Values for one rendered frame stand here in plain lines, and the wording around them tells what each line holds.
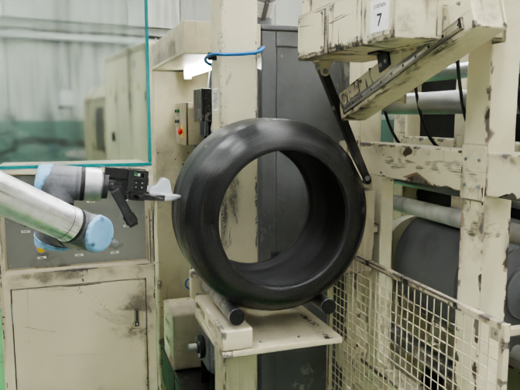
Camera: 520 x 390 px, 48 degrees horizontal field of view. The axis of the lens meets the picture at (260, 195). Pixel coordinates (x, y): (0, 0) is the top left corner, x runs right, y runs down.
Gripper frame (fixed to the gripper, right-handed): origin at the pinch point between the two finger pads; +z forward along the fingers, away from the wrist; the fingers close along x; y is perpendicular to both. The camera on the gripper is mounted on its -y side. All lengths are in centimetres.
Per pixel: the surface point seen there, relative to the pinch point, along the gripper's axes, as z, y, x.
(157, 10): 114, 230, 924
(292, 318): 44, -37, 8
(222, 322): 16.5, -34.3, -3.6
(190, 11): 176, 241, 933
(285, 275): 41.3, -24.1, 12.6
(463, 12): 54, 53, -43
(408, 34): 45, 48, -36
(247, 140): 15.6, 18.4, -10.5
